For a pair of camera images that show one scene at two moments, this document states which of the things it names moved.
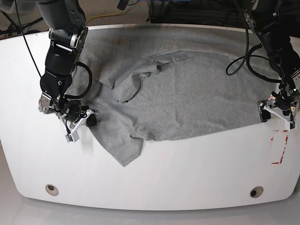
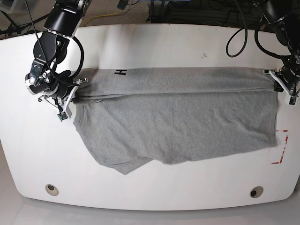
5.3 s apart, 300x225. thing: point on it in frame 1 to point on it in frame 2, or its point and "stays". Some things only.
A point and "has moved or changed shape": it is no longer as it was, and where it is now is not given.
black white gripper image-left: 71,113 to 54,88
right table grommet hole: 256,191 stays
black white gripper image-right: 285,106 to 286,79
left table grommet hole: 51,190 stays
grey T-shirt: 171,83 has moved or changed shape
